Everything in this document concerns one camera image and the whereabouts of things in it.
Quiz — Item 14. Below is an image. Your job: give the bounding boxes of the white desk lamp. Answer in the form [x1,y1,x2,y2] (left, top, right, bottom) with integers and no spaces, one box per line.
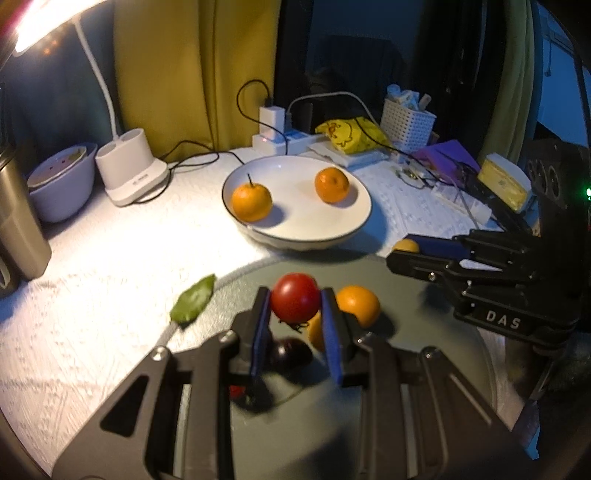
[0,0,169,207]

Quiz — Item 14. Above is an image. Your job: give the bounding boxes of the narrow yellow curtain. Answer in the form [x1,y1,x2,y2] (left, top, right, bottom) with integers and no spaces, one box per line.
[496,0,536,162]

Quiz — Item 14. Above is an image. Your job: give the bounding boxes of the steel tumbler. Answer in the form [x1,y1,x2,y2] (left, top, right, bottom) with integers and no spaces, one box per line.
[0,141,52,281]

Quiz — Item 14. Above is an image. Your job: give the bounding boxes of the green leaf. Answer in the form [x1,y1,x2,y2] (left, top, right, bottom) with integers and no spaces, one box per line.
[170,274,217,329]

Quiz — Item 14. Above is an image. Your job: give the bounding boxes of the dark blue curtain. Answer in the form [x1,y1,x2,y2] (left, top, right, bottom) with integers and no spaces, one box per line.
[0,46,122,155]

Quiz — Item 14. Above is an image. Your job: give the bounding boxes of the wide yellow curtain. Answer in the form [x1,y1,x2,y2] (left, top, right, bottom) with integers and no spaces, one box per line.
[113,0,282,162]

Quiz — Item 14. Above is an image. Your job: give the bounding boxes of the white toiletry tubes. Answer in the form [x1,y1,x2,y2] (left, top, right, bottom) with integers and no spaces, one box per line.
[385,84,432,112]

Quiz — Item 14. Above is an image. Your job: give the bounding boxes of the grey round tray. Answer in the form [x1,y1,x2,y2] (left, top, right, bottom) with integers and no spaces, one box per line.
[159,258,497,480]

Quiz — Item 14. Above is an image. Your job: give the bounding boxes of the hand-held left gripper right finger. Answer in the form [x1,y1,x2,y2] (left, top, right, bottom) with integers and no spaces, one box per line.
[321,287,541,480]

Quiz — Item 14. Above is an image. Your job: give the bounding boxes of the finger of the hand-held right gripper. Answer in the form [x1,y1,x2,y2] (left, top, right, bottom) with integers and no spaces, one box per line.
[386,250,556,297]
[407,228,544,262]

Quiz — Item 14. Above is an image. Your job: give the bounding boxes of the orange mandarin with stem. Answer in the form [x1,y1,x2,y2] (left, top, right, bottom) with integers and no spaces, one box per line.
[232,174,273,223]

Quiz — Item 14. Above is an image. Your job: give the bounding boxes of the white woven basket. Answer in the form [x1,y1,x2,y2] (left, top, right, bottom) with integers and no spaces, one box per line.
[381,98,437,153]

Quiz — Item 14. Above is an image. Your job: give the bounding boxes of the patterned pink bowl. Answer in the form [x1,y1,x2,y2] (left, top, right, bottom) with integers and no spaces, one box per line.
[28,144,87,188]

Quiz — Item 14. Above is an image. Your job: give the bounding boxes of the black power adapter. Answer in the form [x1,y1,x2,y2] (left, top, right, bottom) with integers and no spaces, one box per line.
[291,102,315,132]

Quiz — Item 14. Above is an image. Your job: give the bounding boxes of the white power strip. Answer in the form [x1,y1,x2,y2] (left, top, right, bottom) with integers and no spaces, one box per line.
[252,130,333,157]

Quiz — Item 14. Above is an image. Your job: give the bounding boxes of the yellow plastic bag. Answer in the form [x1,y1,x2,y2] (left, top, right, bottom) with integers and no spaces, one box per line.
[315,117,398,155]

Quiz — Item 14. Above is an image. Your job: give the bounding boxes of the dark plum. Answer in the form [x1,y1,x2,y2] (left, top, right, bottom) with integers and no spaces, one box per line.
[269,338,314,370]

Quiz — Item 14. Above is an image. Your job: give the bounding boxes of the black cable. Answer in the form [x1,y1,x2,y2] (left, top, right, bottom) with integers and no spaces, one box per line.
[139,80,274,204]

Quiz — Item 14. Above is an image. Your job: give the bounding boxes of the white charger plug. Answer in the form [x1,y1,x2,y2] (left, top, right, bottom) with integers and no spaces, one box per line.
[259,105,287,139]

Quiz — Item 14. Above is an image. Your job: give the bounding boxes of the white flat box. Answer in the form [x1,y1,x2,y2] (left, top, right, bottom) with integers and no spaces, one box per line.
[309,143,389,168]

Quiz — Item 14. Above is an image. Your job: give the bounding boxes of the white cable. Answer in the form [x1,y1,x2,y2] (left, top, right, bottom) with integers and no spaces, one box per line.
[287,91,382,127]

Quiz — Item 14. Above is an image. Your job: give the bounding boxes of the yellow tissue pack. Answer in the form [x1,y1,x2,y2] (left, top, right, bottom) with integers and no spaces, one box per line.
[477,153,532,213]

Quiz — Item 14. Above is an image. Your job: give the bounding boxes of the lilac bowl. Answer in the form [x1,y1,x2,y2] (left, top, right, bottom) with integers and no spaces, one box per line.
[27,143,99,223]

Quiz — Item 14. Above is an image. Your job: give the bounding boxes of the white bowl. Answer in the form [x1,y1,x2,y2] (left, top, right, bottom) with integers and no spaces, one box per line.
[222,156,373,251]

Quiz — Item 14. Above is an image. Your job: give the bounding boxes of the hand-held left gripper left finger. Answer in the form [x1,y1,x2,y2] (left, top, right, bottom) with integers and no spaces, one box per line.
[51,286,273,480]

